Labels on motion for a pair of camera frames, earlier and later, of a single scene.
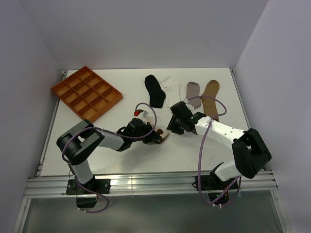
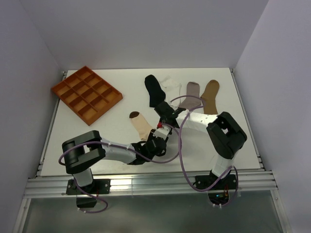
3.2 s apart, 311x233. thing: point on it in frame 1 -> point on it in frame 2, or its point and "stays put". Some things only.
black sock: [157, 94] stays put
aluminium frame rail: [259, 180] stays put
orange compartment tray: [87, 94] stays put
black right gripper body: [175, 125] -> [163, 120]
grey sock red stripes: [193, 91] stays put
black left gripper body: [147, 139] -> [150, 137]
